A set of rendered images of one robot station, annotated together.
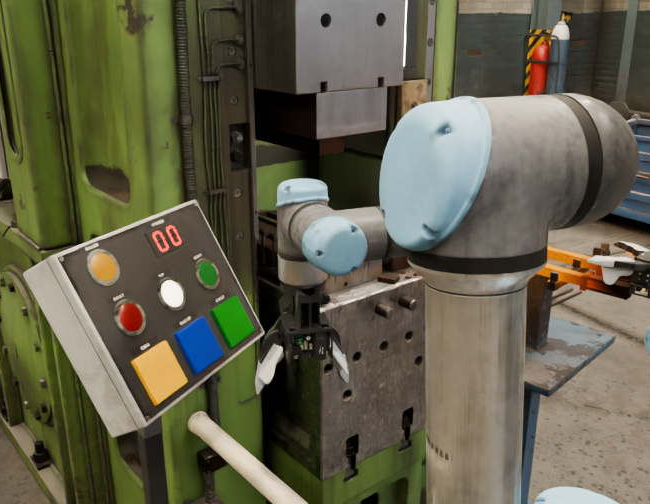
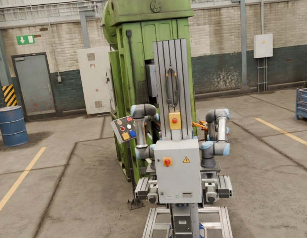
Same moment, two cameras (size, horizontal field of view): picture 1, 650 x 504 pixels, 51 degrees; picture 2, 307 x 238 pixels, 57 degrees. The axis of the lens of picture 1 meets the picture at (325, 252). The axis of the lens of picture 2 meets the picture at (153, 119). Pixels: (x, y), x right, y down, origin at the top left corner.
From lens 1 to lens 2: 2.31 m
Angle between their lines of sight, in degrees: 22
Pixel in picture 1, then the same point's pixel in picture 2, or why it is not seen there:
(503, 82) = (302, 70)
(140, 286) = (124, 125)
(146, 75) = (130, 95)
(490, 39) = (294, 55)
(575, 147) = (142, 108)
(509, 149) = (136, 109)
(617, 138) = (147, 107)
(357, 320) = not seen: hidden behind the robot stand
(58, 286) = (113, 124)
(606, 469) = (245, 179)
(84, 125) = (126, 101)
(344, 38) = not seen: hidden behind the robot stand
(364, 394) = not seen: hidden behind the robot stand
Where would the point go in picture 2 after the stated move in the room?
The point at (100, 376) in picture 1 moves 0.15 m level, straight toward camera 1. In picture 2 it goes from (118, 135) to (116, 140)
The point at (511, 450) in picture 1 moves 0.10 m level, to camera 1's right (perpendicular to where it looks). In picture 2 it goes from (141, 135) to (150, 135)
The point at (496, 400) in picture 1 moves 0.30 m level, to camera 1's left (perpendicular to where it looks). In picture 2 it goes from (139, 130) to (112, 130)
